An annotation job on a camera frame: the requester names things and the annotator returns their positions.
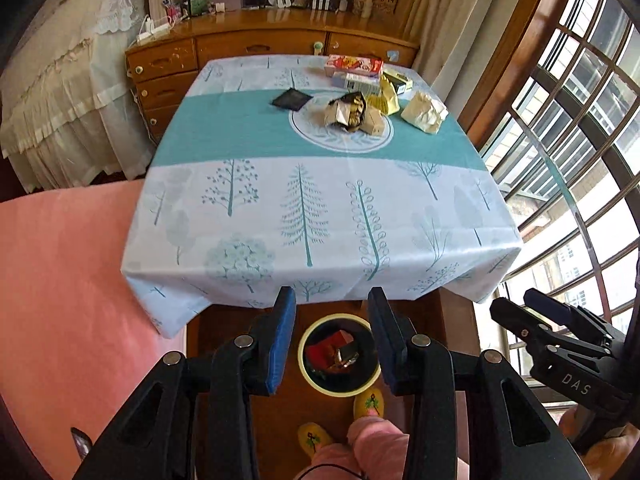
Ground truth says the small black tag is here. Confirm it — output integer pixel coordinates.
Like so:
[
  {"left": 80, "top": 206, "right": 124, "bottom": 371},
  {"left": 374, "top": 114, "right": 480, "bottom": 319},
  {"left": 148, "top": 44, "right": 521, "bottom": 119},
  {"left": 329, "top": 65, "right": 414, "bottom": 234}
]
[{"left": 70, "top": 427, "right": 93, "bottom": 461}]

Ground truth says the small black packet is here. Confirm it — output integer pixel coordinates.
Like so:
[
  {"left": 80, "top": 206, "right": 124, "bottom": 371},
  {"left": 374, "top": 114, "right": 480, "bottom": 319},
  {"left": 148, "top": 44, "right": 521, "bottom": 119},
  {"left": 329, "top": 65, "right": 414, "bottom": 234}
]
[{"left": 270, "top": 88, "right": 307, "bottom": 111}]

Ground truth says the yellow slipper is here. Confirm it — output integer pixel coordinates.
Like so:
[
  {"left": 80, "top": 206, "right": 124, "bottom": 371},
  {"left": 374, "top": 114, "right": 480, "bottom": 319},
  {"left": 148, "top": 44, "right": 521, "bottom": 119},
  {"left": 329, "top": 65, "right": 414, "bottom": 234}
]
[
  {"left": 352, "top": 387, "right": 386, "bottom": 421},
  {"left": 297, "top": 422, "right": 333, "bottom": 456}
]

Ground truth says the red snack bag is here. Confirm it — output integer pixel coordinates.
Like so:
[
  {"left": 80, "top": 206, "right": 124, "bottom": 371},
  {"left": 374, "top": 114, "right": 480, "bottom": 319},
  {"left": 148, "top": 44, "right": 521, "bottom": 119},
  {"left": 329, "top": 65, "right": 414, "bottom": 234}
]
[{"left": 305, "top": 330, "right": 358, "bottom": 371}]

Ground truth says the tree print tablecloth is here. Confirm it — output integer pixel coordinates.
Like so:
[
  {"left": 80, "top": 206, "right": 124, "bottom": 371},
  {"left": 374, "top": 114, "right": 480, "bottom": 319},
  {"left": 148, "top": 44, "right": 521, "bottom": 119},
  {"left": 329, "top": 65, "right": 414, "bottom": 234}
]
[{"left": 121, "top": 54, "right": 524, "bottom": 337}]

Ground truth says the pink bed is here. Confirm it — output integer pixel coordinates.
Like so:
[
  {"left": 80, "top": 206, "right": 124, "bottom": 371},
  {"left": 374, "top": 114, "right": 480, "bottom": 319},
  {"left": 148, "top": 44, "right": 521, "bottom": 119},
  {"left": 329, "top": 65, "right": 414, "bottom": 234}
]
[{"left": 0, "top": 180, "right": 201, "bottom": 480}]

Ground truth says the cream paper bag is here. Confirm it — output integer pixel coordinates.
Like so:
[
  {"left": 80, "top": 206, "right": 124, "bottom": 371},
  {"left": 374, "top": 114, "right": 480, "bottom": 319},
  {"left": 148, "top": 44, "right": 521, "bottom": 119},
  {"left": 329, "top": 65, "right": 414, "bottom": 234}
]
[{"left": 400, "top": 91, "right": 449, "bottom": 136}]

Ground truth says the window with metal grille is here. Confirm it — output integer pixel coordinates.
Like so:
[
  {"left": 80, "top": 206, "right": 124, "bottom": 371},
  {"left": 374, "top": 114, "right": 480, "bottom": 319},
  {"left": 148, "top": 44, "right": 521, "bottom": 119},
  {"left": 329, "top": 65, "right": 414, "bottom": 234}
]
[{"left": 480, "top": 0, "right": 640, "bottom": 401}]

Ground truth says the person's right leg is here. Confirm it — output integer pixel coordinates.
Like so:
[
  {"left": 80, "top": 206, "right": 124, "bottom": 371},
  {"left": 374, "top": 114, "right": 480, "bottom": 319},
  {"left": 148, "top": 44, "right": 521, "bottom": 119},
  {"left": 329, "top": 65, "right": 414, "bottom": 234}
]
[{"left": 347, "top": 417, "right": 421, "bottom": 480}]

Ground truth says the person's leg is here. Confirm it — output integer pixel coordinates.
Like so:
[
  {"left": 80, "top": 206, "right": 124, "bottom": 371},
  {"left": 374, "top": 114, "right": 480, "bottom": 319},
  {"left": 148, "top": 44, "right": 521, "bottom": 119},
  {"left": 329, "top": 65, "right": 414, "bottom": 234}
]
[
  {"left": 295, "top": 442, "right": 361, "bottom": 480},
  {"left": 347, "top": 417, "right": 421, "bottom": 480}
]

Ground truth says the green and black box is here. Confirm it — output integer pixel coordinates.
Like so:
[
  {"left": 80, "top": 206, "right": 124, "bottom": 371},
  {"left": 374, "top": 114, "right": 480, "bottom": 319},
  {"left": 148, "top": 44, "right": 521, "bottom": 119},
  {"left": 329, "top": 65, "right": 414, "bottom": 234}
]
[{"left": 384, "top": 71, "right": 415, "bottom": 95}]

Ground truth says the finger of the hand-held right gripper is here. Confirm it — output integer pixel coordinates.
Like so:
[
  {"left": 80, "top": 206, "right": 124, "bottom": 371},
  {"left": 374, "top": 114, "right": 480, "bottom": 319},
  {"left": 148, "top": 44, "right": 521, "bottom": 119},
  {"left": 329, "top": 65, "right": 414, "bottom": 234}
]
[
  {"left": 524, "top": 288, "right": 616, "bottom": 342},
  {"left": 490, "top": 297, "right": 557, "bottom": 357}
]

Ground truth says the dark waste bin cream rim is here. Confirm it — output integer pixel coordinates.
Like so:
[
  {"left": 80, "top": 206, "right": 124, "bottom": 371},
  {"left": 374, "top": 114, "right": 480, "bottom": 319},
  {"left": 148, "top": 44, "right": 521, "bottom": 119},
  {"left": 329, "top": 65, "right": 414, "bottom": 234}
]
[{"left": 297, "top": 313, "right": 383, "bottom": 398}]

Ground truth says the red printed carton box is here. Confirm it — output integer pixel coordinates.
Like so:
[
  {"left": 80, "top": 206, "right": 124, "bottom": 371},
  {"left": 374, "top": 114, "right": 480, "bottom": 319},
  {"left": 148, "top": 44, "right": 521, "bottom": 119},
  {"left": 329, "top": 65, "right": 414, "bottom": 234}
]
[{"left": 325, "top": 55, "right": 385, "bottom": 78}]

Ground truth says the person's left leg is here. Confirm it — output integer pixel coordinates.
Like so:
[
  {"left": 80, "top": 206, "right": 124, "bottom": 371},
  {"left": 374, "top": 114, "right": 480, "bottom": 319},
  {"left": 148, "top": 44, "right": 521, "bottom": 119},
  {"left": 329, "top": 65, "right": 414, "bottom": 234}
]
[{"left": 295, "top": 442, "right": 361, "bottom": 480}]

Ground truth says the wooden desk with drawers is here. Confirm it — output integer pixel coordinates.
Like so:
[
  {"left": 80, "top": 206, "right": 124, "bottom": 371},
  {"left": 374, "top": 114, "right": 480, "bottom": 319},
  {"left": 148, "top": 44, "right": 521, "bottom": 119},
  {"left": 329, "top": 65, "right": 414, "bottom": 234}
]
[{"left": 125, "top": 7, "right": 421, "bottom": 141}]

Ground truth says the small tan box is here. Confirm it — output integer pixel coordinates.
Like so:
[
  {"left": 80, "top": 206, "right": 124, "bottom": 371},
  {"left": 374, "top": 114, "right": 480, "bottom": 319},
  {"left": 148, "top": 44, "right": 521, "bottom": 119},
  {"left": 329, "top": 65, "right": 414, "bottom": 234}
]
[{"left": 357, "top": 107, "right": 392, "bottom": 137}]

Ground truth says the person's right hand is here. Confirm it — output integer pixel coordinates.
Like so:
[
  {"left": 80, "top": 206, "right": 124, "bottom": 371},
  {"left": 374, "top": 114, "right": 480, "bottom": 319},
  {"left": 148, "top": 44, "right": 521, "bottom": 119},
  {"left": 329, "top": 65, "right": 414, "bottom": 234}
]
[{"left": 557, "top": 407, "right": 640, "bottom": 480}]

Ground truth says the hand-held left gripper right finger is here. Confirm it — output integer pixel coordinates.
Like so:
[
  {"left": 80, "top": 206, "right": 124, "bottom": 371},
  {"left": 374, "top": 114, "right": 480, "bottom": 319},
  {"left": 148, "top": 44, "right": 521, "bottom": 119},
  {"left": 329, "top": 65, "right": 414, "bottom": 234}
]
[{"left": 367, "top": 287, "right": 576, "bottom": 480}]

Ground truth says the white lace furniture cover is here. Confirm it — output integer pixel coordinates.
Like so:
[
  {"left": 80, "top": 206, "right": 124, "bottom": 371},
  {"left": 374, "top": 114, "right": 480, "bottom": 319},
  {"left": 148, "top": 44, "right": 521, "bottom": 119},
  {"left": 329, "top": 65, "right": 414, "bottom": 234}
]
[{"left": 0, "top": 0, "right": 156, "bottom": 193}]

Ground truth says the yellow wrapper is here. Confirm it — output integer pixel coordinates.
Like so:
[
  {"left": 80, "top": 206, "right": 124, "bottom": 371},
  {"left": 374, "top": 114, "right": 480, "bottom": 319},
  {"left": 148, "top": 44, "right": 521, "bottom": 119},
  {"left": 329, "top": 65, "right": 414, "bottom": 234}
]
[{"left": 378, "top": 74, "right": 402, "bottom": 116}]

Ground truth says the gold foil bag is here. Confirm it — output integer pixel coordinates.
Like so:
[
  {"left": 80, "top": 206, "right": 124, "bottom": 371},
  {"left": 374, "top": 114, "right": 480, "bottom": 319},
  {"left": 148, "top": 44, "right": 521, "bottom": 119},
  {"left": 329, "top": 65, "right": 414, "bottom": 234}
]
[{"left": 325, "top": 92, "right": 370, "bottom": 132}]

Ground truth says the black cord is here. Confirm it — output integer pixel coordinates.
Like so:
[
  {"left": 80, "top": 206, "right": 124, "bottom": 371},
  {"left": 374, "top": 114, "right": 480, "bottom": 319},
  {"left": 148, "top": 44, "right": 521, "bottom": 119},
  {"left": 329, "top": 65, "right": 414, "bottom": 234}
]
[{"left": 300, "top": 464, "right": 366, "bottom": 480}]

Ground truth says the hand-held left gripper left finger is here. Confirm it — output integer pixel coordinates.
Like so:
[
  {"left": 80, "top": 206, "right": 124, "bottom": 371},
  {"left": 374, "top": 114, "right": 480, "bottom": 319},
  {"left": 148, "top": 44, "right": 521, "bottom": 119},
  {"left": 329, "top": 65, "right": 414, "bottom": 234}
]
[{"left": 72, "top": 286, "right": 297, "bottom": 480}]

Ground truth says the white power strip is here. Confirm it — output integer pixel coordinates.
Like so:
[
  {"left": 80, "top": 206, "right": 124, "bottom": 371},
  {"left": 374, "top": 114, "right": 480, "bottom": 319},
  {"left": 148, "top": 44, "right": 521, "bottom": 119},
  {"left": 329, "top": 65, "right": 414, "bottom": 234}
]
[{"left": 135, "top": 15, "right": 178, "bottom": 43}]

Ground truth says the white carton with lilac circles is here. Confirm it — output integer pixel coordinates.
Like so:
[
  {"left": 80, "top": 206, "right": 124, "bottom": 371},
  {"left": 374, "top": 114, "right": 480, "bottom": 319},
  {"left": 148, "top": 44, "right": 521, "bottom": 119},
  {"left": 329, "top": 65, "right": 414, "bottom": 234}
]
[{"left": 345, "top": 72, "right": 383, "bottom": 96}]

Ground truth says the beige curtain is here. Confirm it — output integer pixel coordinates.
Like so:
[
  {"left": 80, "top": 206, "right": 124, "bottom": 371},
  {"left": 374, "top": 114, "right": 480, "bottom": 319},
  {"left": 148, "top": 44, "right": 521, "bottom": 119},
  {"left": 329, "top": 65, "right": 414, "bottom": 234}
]
[{"left": 400, "top": 0, "right": 531, "bottom": 116}]

